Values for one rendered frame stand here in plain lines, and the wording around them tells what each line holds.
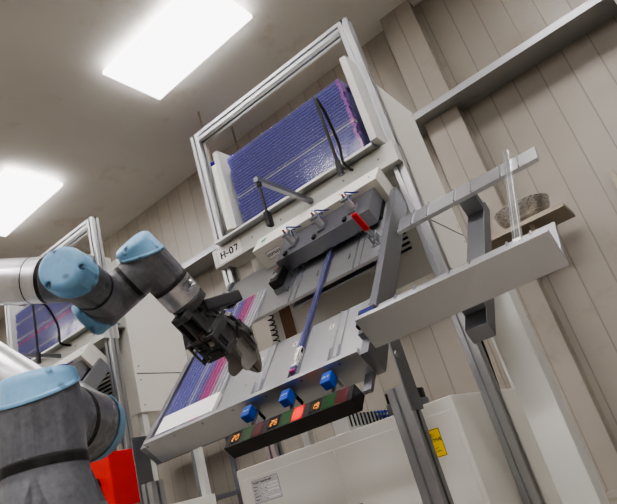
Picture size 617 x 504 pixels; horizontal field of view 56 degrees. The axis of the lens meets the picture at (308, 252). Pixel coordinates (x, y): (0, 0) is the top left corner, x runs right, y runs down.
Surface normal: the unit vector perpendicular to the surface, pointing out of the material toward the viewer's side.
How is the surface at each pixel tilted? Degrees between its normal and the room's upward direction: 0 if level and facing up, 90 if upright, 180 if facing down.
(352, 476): 90
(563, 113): 90
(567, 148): 90
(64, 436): 90
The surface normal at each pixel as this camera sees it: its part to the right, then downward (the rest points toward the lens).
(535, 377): -0.58, -0.16
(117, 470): 0.76, -0.44
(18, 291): -0.04, 0.40
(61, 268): -0.08, -0.36
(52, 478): 0.37, -0.71
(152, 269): 0.36, 0.11
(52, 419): 0.55, -0.46
